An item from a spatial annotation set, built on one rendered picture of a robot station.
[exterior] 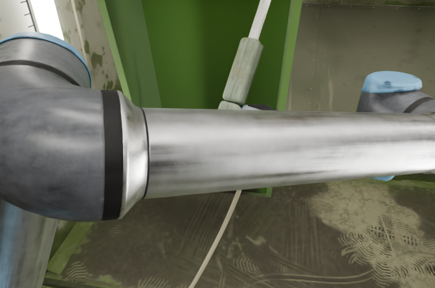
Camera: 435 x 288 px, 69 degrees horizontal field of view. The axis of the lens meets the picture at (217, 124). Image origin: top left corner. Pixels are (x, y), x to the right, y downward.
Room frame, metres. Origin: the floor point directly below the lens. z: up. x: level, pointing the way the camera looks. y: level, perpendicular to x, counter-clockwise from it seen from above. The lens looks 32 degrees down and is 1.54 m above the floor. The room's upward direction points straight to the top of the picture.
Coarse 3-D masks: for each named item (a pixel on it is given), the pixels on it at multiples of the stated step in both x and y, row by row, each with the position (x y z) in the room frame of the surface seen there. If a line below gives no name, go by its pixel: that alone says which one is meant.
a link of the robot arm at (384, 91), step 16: (368, 80) 0.53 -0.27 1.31; (384, 80) 0.51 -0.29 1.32; (400, 80) 0.50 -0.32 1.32; (416, 80) 0.50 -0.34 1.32; (368, 96) 0.51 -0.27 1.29; (384, 96) 0.49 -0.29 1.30; (400, 96) 0.48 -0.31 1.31; (416, 96) 0.47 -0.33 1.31; (368, 112) 0.50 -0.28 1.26; (384, 112) 0.47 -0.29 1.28; (400, 112) 0.45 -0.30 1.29
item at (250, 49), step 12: (264, 0) 0.77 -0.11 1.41; (264, 12) 0.76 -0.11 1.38; (252, 24) 0.75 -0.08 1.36; (252, 36) 0.72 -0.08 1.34; (240, 48) 0.71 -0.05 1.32; (252, 48) 0.69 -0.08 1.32; (240, 60) 0.69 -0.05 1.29; (252, 60) 0.68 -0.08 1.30; (240, 72) 0.67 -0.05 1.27; (252, 72) 0.68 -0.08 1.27; (228, 84) 0.66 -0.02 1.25; (240, 84) 0.65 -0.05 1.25; (228, 96) 0.64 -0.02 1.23; (240, 96) 0.63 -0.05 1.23; (228, 108) 0.62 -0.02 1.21; (240, 108) 0.63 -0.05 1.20
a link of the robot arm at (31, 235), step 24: (0, 48) 0.32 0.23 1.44; (24, 48) 0.31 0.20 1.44; (48, 48) 0.33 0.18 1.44; (72, 48) 0.38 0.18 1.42; (72, 72) 0.31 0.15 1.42; (0, 216) 0.26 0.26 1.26; (24, 216) 0.27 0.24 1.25; (0, 240) 0.26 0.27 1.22; (24, 240) 0.27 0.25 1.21; (48, 240) 0.29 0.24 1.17; (0, 264) 0.25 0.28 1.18; (24, 264) 0.26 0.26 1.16
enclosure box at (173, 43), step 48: (96, 0) 1.00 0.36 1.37; (144, 0) 1.36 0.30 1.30; (192, 0) 1.33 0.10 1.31; (240, 0) 1.31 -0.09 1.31; (288, 0) 1.28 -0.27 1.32; (144, 48) 1.33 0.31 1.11; (192, 48) 1.38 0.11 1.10; (288, 48) 0.95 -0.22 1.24; (144, 96) 1.26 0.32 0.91; (192, 96) 1.44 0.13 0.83
